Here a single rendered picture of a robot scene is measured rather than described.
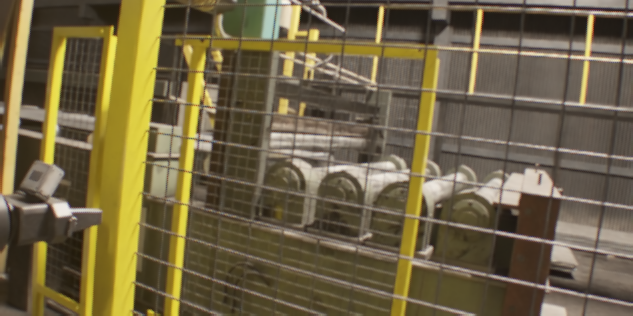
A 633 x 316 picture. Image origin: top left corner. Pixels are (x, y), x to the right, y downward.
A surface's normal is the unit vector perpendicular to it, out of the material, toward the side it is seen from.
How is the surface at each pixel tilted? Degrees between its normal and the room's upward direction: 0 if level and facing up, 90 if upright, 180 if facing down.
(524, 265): 90
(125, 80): 90
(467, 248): 90
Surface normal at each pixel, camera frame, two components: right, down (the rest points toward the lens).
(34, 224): 0.90, 0.13
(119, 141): -0.43, -0.02
